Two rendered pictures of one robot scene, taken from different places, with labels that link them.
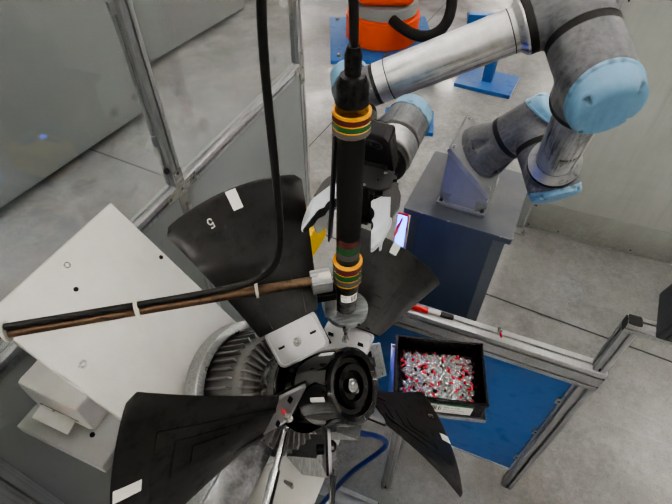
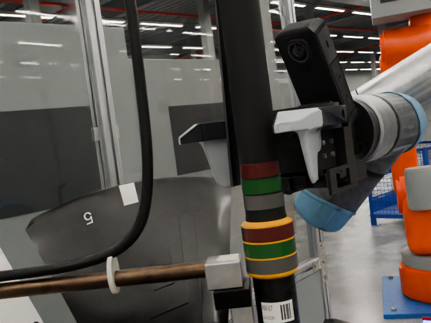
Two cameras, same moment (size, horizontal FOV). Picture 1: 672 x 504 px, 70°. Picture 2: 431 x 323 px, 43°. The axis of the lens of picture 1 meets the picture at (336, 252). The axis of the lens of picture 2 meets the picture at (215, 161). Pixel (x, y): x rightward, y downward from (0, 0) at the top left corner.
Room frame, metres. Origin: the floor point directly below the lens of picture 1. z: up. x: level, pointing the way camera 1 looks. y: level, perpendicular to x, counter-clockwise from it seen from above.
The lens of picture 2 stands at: (0.02, -0.12, 1.47)
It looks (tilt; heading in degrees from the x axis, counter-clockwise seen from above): 3 degrees down; 18
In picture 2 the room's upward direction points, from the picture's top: 7 degrees counter-clockwise
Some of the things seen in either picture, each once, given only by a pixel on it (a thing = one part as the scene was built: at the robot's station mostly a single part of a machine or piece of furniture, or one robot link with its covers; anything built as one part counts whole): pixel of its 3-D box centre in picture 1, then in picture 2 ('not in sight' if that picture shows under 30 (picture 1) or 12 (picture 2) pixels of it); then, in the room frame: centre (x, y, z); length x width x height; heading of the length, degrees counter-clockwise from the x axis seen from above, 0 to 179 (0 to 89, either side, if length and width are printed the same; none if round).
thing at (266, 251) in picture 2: (347, 268); (269, 245); (0.46, -0.02, 1.38); 0.04 x 0.04 x 0.01
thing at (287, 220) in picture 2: (347, 268); (269, 245); (0.46, -0.02, 1.38); 0.04 x 0.04 x 0.05
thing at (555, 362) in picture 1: (425, 320); not in sight; (0.76, -0.25, 0.82); 0.90 x 0.04 x 0.08; 68
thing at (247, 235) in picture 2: (347, 262); (267, 230); (0.46, -0.02, 1.39); 0.04 x 0.04 x 0.01
